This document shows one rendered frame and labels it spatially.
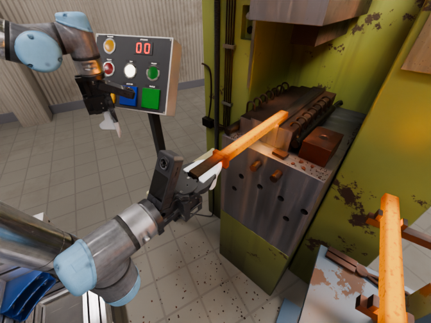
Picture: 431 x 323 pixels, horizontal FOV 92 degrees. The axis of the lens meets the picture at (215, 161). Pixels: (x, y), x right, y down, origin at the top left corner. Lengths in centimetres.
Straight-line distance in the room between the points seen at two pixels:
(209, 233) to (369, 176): 107
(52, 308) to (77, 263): 99
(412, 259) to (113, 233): 181
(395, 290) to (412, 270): 138
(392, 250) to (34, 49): 81
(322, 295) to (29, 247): 69
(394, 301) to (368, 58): 84
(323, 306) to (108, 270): 56
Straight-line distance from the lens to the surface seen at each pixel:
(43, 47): 59
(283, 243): 95
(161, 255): 152
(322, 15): 60
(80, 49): 74
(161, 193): 41
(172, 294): 142
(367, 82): 109
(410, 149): 80
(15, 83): 336
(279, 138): 72
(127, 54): 97
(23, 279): 89
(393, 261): 54
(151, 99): 87
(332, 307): 75
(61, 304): 137
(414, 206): 90
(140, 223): 40
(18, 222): 44
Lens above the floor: 133
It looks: 40 degrees down
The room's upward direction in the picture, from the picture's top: straight up
